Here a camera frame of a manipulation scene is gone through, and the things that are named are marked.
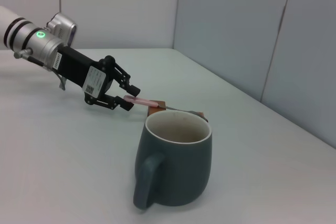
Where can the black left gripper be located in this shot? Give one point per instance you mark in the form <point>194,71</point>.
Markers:
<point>76,69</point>

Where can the dark grey ceramic cup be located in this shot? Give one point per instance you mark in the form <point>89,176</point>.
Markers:
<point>178,171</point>

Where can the dark brown wooden block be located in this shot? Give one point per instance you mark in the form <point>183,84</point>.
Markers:
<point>156,108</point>

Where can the light wooden block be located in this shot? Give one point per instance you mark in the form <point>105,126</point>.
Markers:
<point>203,116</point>

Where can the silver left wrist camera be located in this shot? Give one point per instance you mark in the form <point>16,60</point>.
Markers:
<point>64,28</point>

